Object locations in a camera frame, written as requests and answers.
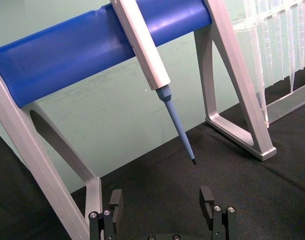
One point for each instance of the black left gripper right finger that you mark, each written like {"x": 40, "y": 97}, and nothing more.
{"x": 206, "y": 197}

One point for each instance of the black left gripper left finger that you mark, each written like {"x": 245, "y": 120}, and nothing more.
{"x": 116, "y": 200}

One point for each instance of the black table cloth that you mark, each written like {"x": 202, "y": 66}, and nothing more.
{"x": 167, "y": 180}

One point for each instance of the grey pipette stand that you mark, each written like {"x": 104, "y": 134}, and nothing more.
{"x": 232, "y": 75}

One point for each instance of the blue stand crossbar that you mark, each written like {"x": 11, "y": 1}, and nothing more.
{"x": 67, "y": 55}

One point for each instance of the white pipette with blue shaft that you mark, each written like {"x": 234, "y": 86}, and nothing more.
{"x": 142, "y": 45}

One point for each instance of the clear acrylic rack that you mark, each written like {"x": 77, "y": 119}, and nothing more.
{"x": 275, "y": 50}

